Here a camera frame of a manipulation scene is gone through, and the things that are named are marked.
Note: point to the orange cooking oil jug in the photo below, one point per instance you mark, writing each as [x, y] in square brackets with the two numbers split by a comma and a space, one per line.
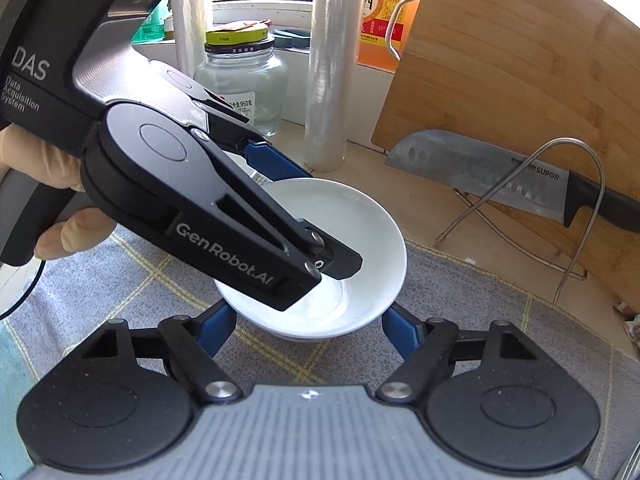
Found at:
[380, 10]

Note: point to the glass jar with yellow lid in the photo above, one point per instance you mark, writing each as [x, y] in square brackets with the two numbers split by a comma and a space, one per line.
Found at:
[240, 90]

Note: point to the person's left hand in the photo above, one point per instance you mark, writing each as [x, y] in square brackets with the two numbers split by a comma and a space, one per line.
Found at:
[40, 160]

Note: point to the bamboo cutting board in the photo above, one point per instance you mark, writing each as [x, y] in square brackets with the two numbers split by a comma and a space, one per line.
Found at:
[500, 60]

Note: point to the teal plastic dish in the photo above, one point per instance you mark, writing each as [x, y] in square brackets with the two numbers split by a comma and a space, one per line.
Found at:
[292, 37]

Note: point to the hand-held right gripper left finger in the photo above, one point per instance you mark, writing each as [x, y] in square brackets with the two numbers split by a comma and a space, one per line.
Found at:
[217, 327]

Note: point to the grey and teal checked towel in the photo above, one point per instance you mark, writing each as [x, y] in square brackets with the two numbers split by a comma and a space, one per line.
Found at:
[475, 285]

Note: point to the white floral bowl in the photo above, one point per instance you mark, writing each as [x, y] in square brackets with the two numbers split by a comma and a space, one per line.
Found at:
[360, 240]

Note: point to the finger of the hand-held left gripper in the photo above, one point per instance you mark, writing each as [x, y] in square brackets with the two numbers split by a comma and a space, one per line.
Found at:
[277, 162]
[345, 262]

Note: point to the green dish soap bottle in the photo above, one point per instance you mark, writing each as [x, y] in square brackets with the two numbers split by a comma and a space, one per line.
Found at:
[150, 25]

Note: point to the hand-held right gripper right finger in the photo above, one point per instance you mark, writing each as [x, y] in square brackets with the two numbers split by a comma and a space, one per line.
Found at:
[402, 332]

